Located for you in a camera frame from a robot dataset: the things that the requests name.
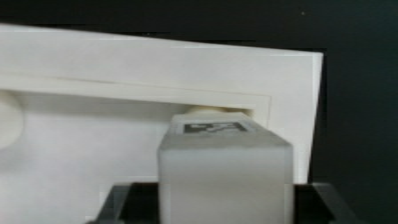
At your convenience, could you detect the white square tabletop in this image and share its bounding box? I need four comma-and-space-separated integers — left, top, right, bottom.
0, 73, 269, 224

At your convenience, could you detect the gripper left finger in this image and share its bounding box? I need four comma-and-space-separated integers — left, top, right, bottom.
86, 183, 159, 224

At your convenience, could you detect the white leg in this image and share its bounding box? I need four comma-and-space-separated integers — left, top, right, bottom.
157, 112, 292, 224

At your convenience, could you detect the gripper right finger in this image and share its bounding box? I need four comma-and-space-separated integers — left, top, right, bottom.
292, 183, 362, 224

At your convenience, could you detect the white U-shaped fence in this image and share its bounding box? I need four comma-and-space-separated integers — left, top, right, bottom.
0, 23, 323, 183

